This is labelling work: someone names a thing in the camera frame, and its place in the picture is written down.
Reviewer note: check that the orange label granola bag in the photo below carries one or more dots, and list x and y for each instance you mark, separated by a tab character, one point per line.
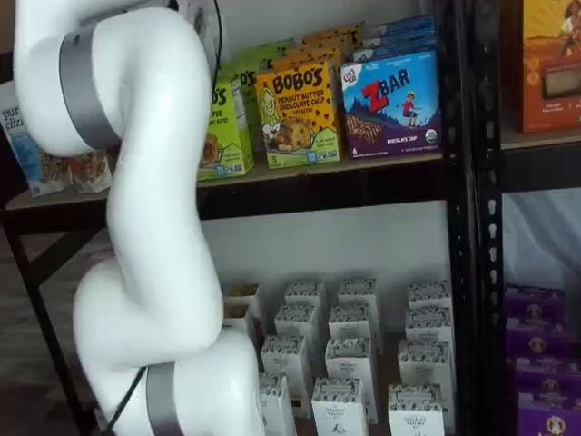
91	172

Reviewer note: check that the white patterned small carton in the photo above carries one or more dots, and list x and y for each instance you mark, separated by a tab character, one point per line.
282	356
274	404
348	363
429	324
415	413
338	409
350	321
297	322
429	296
358	291
304	295
424	365

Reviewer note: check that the black metal shelving rack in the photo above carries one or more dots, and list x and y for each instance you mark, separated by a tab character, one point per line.
318	195
488	227

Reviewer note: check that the translucent plastic sheet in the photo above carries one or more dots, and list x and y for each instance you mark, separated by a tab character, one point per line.
540	236

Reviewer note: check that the orange snack box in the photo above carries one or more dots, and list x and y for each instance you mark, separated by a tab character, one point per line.
549	68

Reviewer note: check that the yellow label granola box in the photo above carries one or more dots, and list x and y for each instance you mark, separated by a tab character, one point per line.
240	295
237	320

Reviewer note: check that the blue ZBar box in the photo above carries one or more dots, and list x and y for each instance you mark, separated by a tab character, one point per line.
399	40
408	25
390	113
395	53

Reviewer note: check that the blue label granola bag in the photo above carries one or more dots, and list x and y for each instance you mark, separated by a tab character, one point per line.
22	150

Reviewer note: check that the green Bobo's apple pie box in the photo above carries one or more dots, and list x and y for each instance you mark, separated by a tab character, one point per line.
227	136
245	82
258	54

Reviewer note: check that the yellow Bobo's peanut butter box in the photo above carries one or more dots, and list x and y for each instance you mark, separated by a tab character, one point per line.
336	34
308	56
295	118

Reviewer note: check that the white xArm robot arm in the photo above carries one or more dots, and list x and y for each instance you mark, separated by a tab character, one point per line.
150	136

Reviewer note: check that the purple snack box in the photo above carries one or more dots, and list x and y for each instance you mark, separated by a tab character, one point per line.
549	420
535	340
535	302
549	381

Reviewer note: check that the wooden shelf board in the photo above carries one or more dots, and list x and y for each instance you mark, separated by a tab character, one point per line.
59	200
535	138

